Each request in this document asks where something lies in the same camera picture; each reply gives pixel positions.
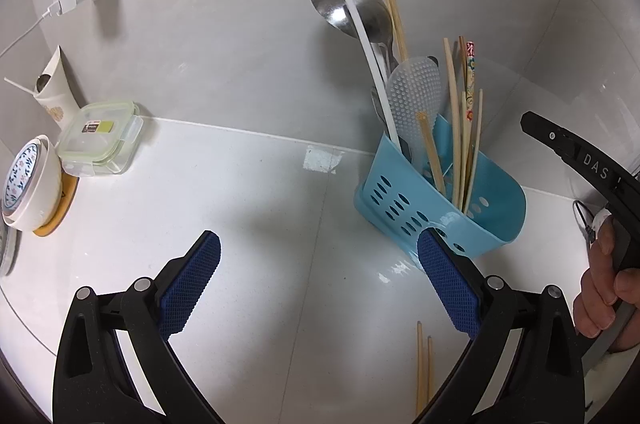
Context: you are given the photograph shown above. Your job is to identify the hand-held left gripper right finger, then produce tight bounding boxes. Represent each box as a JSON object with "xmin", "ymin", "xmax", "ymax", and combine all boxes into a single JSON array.
[{"xmin": 415, "ymin": 228, "xmax": 586, "ymax": 424}]

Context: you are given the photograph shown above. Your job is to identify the person's right hand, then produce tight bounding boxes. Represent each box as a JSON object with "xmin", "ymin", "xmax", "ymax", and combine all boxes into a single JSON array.
[{"xmin": 572, "ymin": 218, "xmax": 640, "ymax": 353}]

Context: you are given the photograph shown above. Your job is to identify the brown chopstick floral band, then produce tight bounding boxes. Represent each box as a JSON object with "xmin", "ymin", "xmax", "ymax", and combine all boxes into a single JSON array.
[{"xmin": 425, "ymin": 337, "xmax": 435, "ymax": 401}]

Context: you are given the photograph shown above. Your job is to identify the plain brown wooden chopstick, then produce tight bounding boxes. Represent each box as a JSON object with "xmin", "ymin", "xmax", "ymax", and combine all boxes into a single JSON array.
[
  {"xmin": 442, "ymin": 36, "xmax": 463, "ymax": 207},
  {"xmin": 458, "ymin": 35, "xmax": 469, "ymax": 199}
]

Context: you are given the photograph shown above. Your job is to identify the translucent dotted rice paddle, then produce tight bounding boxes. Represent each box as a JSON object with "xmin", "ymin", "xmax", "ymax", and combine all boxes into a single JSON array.
[{"xmin": 385, "ymin": 56, "xmax": 444, "ymax": 155}]

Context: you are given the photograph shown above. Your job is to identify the white charger cable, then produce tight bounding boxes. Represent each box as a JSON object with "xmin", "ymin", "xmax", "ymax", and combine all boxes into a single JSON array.
[{"xmin": 0, "ymin": 6, "xmax": 58, "ymax": 58}]

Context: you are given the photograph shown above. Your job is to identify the clear tape patch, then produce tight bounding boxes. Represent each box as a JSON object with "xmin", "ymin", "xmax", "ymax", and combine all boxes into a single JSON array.
[{"xmin": 303, "ymin": 145, "xmax": 344, "ymax": 175}]

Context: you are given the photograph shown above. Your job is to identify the blue plastic utensil holder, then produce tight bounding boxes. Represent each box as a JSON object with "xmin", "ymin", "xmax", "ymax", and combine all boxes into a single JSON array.
[{"xmin": 354, "ymin": 113, "xmax": 527, "ymax": 273}]

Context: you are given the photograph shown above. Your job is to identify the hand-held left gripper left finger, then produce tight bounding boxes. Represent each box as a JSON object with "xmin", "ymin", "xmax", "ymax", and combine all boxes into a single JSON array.
[{"xmin": 51, "ymin": 230, "xmax": 226, "ymax": 424}]

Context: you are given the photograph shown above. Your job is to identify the clear green lidded food container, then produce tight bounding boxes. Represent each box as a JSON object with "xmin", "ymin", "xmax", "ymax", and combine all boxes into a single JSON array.
[{"xmin": 56, "ymin": 100, "xmax": 144, "ymax": 179}]

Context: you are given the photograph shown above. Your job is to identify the white patterned bowl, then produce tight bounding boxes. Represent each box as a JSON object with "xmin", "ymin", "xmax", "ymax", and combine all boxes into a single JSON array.
[{"xmin": 1, "ymin": 134, "xmax": 64, "ymax": 231}]

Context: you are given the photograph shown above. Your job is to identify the patterned paper cup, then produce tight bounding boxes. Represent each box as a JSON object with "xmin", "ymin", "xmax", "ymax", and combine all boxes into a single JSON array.
[{"xmin": 32, "ymin": 45, "xmax": 81, "ymax": 131}]

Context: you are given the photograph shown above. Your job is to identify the steel ladle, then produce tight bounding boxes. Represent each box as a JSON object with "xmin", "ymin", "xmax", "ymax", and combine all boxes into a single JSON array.
[{"xmin": 309, "ymin": 0, "xmax": 401, "ymax": 129}]

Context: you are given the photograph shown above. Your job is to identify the pale chopstick red floral handle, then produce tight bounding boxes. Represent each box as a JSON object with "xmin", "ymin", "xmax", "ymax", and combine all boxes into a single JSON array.
[
  {"xmin": 464, "ymin": 42, "xmax": 477, "ymax": 205},
  {"xmin": 416, "ymin": 322, "xmax": 426, "ymax": 417}
]

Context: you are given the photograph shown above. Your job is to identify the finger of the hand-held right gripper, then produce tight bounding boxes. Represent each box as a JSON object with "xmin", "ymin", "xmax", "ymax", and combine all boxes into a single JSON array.
[{"xmin": 520, "ymin": 111, "xmax": 577, "ymax": 161}]

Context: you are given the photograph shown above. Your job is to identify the white stirrer stick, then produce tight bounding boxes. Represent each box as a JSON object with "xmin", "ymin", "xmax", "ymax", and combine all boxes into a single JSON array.
[{"xmin": 3, "ymin": 77, "xmax": 37, "ymax": 96}]

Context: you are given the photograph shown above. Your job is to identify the white plastic stick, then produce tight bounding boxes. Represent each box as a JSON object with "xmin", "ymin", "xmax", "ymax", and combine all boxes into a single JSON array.
[{"xmin": 342, "ymin": 0, "xmax": 402, "ymax": 145}]

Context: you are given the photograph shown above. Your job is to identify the round wooden coaster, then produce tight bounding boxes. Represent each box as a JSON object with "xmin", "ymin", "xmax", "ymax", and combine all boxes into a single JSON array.
[{"xmin": 32, "ymin": 176, "xmax": 77, "ymax": 237}]

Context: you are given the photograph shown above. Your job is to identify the black power cord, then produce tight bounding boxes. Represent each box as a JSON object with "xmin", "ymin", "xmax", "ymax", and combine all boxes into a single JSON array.
[{"xmin": 573, "ymin": 200, "xmax": 601, "ymax": 245}]

